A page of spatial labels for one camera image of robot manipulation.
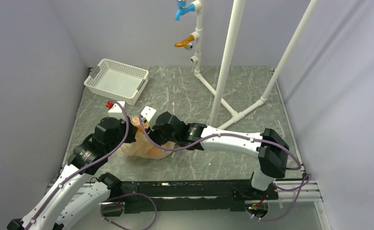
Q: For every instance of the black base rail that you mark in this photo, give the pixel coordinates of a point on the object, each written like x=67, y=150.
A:
x=143, y=196

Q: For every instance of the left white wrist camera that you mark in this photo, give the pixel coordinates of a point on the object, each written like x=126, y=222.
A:
x=114, y=110

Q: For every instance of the white PVC pipe frame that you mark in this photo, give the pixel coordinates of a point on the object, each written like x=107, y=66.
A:
x=230, y=43

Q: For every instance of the orange faucet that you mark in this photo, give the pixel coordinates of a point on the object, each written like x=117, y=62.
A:
x=186, y=43

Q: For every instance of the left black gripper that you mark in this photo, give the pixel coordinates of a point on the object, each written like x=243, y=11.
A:
x=132, y=130

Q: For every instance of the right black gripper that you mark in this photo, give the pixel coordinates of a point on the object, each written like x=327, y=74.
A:
x=153, y=133

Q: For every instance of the blue faucet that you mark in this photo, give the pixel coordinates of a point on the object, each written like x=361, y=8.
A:
x=183, y=8

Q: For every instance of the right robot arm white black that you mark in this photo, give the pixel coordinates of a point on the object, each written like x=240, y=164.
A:
x=267, y=147

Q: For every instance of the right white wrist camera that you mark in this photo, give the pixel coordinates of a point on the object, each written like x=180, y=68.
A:
x=149, y=115

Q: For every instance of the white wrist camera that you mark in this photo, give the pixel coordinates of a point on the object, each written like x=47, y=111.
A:
x=149, y=115
x=114, y=110

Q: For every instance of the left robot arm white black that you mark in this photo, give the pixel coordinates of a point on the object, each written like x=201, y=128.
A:
x=56, y=210

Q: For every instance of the translucent orange plastic bag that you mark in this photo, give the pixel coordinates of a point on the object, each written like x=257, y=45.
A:
x=142, y=147

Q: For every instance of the white plastic basket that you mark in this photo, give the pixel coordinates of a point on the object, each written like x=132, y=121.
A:
x=118, y=81

